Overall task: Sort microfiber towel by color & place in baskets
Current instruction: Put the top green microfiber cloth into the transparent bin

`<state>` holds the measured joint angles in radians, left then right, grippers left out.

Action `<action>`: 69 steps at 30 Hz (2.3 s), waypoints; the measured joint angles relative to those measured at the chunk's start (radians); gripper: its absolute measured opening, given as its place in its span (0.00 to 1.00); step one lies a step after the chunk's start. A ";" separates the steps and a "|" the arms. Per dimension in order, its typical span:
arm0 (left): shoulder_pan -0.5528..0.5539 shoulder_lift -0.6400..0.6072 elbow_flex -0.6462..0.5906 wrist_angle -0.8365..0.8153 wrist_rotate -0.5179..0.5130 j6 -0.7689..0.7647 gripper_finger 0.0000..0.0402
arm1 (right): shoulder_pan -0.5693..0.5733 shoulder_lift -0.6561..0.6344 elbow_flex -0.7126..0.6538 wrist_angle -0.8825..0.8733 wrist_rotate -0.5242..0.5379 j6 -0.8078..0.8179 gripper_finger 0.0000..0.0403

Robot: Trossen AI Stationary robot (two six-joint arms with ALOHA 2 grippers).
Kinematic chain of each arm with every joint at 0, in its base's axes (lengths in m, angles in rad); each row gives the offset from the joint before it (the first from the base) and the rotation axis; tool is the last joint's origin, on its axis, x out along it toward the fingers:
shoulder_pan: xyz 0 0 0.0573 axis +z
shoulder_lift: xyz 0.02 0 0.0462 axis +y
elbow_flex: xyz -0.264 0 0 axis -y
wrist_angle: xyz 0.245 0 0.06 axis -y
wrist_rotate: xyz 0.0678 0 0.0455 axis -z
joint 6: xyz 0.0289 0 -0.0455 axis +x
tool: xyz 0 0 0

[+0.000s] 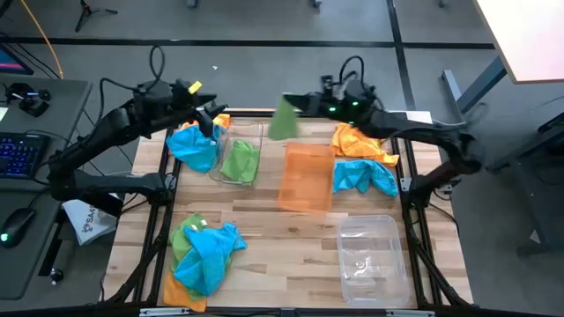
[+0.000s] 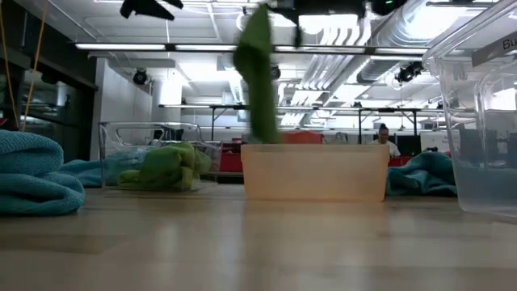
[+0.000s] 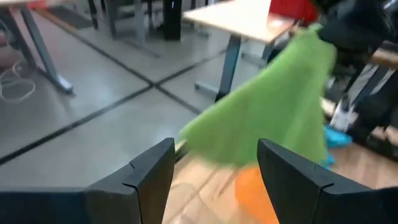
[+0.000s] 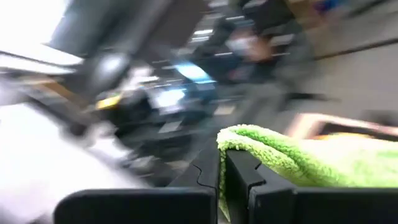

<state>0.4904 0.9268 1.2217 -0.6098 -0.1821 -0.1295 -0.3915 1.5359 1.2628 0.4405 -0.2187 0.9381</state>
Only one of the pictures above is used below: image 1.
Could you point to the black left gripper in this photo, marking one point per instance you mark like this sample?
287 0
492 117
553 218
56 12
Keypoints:
185 99

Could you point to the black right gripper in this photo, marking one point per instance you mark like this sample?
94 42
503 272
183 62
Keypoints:
337 103

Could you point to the orange microfiber towel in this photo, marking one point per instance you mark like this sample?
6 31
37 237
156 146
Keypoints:
352 143
222 120
176 295

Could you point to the green microfiber towel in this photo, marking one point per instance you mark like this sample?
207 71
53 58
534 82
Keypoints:
240 163
282 125
180 244

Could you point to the blue microfiber towel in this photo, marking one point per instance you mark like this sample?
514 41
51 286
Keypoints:
361 174
207 260
194 149

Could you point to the small clear plastic basket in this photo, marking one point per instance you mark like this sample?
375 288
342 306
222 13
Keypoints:
247 130

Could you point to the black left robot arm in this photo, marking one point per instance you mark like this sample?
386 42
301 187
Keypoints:
110 125

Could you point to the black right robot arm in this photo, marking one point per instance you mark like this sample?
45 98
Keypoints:
418 130

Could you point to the yellow tape label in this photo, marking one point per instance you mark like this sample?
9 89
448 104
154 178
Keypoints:
195 86

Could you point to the orange plastic basket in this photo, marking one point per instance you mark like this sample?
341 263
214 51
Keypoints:
306 180

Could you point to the chair caster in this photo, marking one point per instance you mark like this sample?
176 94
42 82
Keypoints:
442 2
192 3
316 3

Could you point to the black desk support bar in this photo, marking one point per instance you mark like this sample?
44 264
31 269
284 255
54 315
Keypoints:
106 209

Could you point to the grey desk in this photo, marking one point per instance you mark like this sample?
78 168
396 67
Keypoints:
66 110

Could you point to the white paper sheet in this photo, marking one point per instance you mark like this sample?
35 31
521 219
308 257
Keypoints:
88 224

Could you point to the black tripod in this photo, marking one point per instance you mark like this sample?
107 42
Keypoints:
86 9

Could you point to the grey table leg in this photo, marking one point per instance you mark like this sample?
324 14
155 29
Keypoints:
478 90

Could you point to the large clear plastic basket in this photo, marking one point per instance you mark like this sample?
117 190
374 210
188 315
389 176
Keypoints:
372 264

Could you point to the backlit black keyboard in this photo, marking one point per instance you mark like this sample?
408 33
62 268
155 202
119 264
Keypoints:
22 156

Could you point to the computer monitor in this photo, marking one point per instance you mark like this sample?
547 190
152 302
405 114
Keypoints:
11 61

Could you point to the white paper note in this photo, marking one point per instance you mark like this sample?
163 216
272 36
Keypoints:
2 113

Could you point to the black desk leg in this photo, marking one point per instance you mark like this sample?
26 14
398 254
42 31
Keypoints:
50 251

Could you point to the black computer mouse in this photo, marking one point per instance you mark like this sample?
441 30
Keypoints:
17 224

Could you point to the black round knob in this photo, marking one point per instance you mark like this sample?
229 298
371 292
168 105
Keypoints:
56 276

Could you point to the white table top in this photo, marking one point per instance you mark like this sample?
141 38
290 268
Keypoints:
529 39

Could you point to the black equipment stand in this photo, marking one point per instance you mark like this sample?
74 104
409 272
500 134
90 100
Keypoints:
546 198

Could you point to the black clamp mount gadget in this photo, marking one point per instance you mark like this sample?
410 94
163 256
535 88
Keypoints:
33 105

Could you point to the black aluminium table frame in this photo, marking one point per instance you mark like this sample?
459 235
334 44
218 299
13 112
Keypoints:
242 312

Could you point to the long silver edge bracket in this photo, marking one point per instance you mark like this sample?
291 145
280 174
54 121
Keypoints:
163 312
410 313

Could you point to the short silver edge bracket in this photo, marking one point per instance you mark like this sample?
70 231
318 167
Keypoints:
288 312

